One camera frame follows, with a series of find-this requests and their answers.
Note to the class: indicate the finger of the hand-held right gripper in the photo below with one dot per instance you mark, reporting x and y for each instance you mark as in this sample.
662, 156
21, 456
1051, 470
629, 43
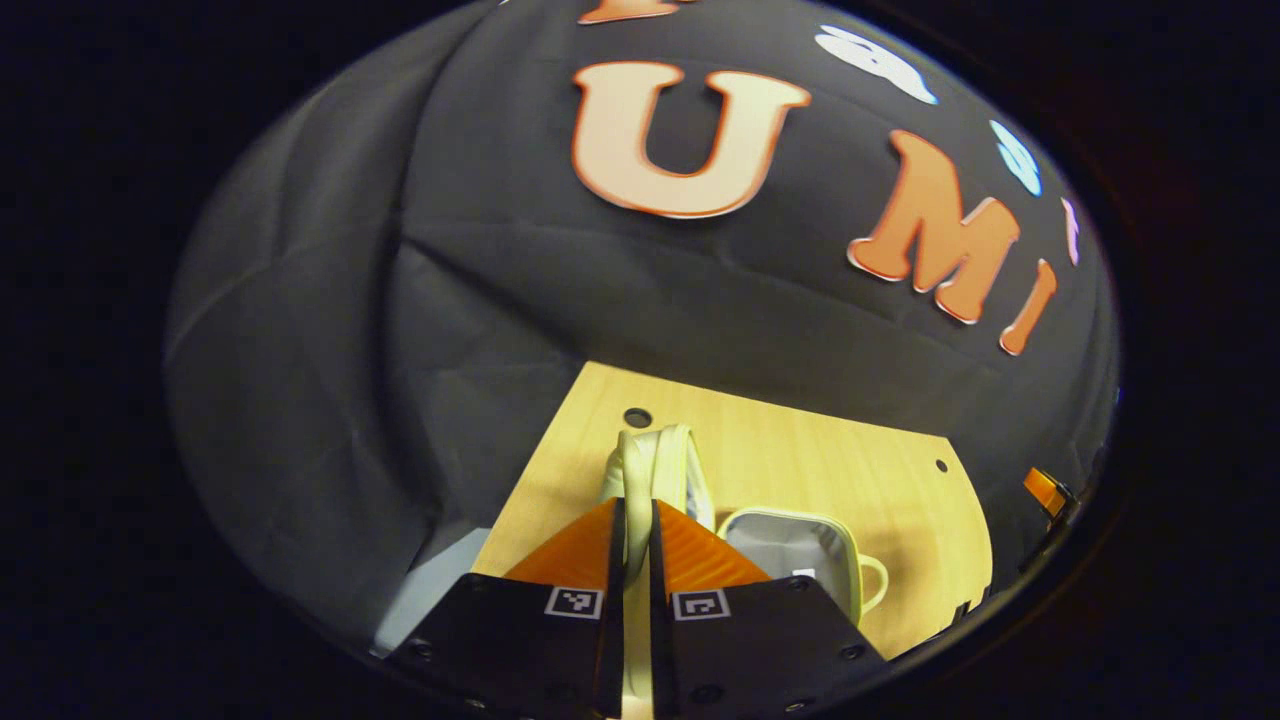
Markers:
1045, 490

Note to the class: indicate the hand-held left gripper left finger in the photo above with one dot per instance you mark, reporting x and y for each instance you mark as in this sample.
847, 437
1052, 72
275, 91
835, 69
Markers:
610, 640

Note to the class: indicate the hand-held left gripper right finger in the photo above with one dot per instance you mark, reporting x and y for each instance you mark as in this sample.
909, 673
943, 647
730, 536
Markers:
662, 640

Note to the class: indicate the black backdrop cloth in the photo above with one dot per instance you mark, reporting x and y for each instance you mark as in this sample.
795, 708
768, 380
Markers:
450, 300

